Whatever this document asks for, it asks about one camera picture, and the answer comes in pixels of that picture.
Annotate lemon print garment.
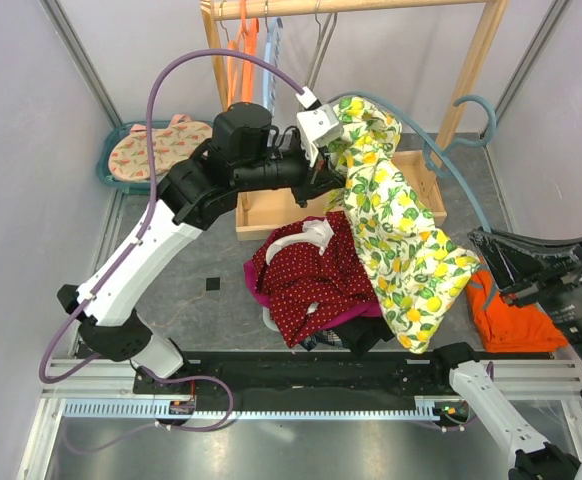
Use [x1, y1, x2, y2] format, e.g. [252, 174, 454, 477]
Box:
[323, 97, 482, 355]

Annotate orange cloth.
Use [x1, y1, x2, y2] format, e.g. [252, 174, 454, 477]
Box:
[465, 271, 568, 353]

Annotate magenta skirt grey lining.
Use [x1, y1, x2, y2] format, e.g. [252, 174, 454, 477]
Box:
[244, 260, 382, 329]

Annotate teal laundry basket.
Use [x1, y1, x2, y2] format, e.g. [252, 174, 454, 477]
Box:
[94, 119, 215, 196]

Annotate white cable duct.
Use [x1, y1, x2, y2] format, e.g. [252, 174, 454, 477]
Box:
[63, 398, 439, 421]

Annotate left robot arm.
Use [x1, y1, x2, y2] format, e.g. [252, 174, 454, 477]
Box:
[57, 102, 344, 393]

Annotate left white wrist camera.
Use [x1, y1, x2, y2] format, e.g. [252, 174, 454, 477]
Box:
[296, 87, 344, 168]

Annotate black pleated skirt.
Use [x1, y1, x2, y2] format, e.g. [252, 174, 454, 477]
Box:
[333, 316, 394, 358]

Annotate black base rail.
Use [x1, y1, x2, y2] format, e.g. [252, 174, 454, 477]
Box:
[133, 343, 482, 409]

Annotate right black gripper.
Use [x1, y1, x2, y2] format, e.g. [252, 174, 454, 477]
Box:
[474, 221, 582, 378]

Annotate slate blue hanger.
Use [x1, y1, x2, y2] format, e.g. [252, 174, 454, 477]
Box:
[330, 90, 500, 311]

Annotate red polka dot skirt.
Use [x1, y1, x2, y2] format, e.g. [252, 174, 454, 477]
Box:
[250, 211, 379, 348]

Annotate light blue hanger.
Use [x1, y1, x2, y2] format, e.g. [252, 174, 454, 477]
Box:
[260, 0, 285, 114]

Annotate wooden clothes rack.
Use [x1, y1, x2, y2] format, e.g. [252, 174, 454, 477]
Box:
[200, 1, 508, 241]

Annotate navy plaid skirt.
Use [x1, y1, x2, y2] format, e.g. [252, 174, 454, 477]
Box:
[299, 330, 345, 351]

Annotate orange plastic hanger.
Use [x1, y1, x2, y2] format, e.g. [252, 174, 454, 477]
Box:
[219, 0, 247, 106]

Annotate grey hanger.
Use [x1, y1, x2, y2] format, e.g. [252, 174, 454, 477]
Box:
[305, 0, 338, 89]

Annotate floral pink cloth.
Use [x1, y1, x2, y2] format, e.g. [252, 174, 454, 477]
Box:
[108, 114, 212, 182]

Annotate small black floor square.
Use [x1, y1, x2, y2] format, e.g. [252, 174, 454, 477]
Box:
[205, 277, 221, 291]

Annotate white perforated basket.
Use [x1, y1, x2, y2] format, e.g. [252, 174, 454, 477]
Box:
[262, 307, 279, 332]

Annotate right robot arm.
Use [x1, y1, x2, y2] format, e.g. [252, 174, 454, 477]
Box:
[428, 228, 582, 479]

